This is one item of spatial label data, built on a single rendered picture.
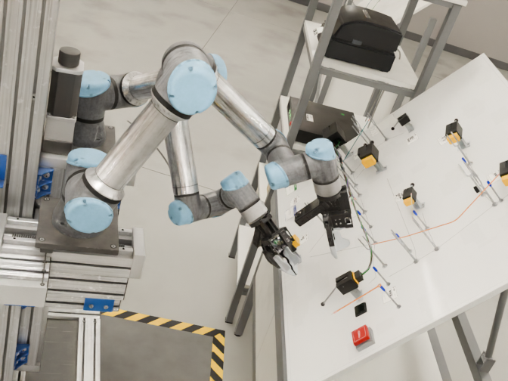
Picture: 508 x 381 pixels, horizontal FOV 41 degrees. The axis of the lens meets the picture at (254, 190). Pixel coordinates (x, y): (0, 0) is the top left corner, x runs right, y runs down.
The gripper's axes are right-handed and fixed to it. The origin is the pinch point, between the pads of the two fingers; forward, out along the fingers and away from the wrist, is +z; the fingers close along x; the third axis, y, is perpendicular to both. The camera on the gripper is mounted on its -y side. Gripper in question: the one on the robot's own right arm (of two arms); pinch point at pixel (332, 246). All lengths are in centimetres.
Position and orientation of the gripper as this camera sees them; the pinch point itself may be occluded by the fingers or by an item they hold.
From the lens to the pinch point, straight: 200.0
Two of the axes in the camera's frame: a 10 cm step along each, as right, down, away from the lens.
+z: 2.3, 8.2, 5.3
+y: 9.7, -1.7, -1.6
